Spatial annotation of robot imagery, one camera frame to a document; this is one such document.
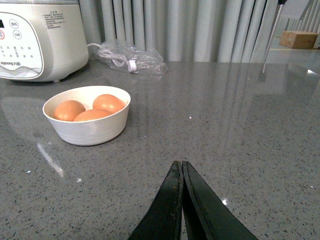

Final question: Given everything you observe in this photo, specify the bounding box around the white bowl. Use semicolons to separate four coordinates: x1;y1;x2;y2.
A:
42;85;131;146

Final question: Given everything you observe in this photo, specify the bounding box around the white Joyoung cooker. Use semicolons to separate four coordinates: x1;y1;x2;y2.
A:
0;0;89;82

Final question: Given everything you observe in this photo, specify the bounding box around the brown egg in bowl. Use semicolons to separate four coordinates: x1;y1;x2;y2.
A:
54;100;86;122
92;94;126;114
73;109;113;122

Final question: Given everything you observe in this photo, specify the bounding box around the brown egg in bowl back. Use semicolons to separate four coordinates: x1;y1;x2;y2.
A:
92;94;126;114

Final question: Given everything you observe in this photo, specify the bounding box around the brown egg in bowl front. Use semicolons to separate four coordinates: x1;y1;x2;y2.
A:
73;109;113;122

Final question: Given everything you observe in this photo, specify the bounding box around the brown egg in bowl left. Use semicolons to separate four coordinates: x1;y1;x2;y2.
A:
54;100;86;122

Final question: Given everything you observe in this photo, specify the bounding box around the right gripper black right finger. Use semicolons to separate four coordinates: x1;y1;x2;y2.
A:
182;161;257;240

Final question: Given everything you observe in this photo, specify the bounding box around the metal stand pole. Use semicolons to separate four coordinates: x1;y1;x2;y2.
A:
262;0;287;74

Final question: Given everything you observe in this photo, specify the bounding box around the cardboard box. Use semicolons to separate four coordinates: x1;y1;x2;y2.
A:
279;31;318;49

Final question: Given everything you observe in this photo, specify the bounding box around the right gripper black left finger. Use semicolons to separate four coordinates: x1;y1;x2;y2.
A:
129;161;184;240

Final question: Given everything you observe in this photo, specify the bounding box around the clear plastic bag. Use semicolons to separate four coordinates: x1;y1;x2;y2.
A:
97;41;168;75

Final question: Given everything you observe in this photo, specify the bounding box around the white power cable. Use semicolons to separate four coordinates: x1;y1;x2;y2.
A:
86;42;137;74

